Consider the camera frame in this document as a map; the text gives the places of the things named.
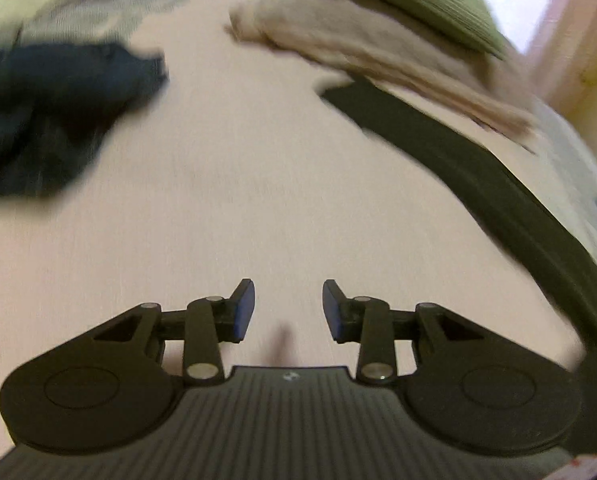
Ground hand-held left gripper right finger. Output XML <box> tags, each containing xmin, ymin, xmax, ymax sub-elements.
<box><xmin>322</xmin><ymin>279</ymin><xmax>485</xmax><ymax>387</ymax></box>

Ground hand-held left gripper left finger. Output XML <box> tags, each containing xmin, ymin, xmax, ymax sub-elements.
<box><xmin>93</xmin><ymin>278</ymin><xmax>256</xmax><ymax>387</ymax></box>

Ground black pants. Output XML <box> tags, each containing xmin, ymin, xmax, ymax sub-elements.
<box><xmin>318</xmin><ymin>76</ymin><xmax>597</xmax><ymax>366</ymax></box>

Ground pink bedspread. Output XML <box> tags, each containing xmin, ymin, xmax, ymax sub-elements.
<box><xmin>0</xmin><ymin>0</ymin><xmax>586</xmax><ymax>461</ymax></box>

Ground beige blanket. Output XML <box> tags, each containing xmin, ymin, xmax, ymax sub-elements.
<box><xmin>227</xmin><ymin>0</ymin><xmax>540</xmax><ymax>153</ymax></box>

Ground dark blue clothes pile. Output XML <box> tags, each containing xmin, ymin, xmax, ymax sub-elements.
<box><xmin>0</xmin><ymin>41</ymin><xmax>170</xmax><ymax>199</ymax></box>

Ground light blue bed sheet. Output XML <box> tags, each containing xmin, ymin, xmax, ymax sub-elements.
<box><xmin>498</xmin><ymin>94</ymin><xmax>597</xmax><ymax>273</ymax></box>

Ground grey blue cloth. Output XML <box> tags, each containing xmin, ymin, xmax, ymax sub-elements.
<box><xmin>21</xmin><ymin>0</ymin><xmax>225</xmax><ymax>47</ymax></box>

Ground pink curtain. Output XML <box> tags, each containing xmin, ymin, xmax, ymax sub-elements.
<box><xmin>448</xmin><ymin>0</ymin><xmax>597</xmax><ymax>111</ymax></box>

